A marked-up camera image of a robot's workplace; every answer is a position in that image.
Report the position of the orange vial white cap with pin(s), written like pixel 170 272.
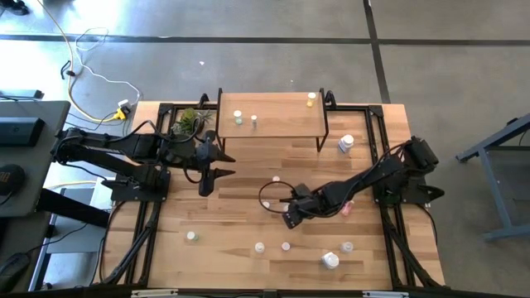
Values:
pixel 276 179

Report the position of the large white round jar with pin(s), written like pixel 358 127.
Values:
pixel 330 260

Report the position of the white bottle blue label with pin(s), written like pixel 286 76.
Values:
pixel 346 142

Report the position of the white edge bracket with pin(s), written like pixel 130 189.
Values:
pixel 385 294
pixel 155 293

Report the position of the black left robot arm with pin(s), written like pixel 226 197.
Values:
pixel 103 151

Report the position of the grey floor plate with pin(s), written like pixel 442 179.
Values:
pixel 74 238

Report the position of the grey-blue table leg frame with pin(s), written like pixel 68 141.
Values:
pixel 494 194

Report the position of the thin grey tube vial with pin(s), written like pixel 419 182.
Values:
pixel 253 120

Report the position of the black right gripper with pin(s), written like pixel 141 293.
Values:
pixel 302 203

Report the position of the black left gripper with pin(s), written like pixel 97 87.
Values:
pixel 207 165

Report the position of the grey desk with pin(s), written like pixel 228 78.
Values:
pixel 37 165

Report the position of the clear vial white cap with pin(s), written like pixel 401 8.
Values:
pixel 347 247

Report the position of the potted green plant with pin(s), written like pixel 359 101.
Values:
pixel 189 121

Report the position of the yellow vial white cap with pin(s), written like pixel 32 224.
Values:
pixel 311 99

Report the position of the white ribbed-lid plastic jar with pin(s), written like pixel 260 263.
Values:
pixel 259 247

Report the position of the small pink bottle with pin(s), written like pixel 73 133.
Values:
pixel 347 209

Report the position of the white power adapter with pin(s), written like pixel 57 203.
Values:
pixel 124 103

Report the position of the black cap orange print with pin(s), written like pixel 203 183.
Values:
pixel 11 180

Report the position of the person's shoe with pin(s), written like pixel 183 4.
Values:
pixel 16 7

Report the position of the yellow plug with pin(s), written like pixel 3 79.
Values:
pixel 120 114

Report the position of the green vial white cap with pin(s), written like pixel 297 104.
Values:
pixel 237 118
pixel 191 236

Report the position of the white box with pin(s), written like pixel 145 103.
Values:
pixel 97 198

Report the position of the plain white plastic bottle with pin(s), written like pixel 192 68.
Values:
pixel 285 207

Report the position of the teal vial white cap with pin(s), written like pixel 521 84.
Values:
pixel 266 204

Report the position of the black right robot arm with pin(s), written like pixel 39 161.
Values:
pixel 372 174

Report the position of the black box device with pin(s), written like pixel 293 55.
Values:
pixel 20 131

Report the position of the wooden shelf black legs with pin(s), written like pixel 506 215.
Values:
pixel 281 120

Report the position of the pink vial white cap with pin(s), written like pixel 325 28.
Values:
pixel 285 246

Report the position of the black desk leg bar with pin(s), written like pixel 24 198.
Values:
pixel 70 207

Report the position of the black aluminium frame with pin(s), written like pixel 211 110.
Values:
pixel 376 111

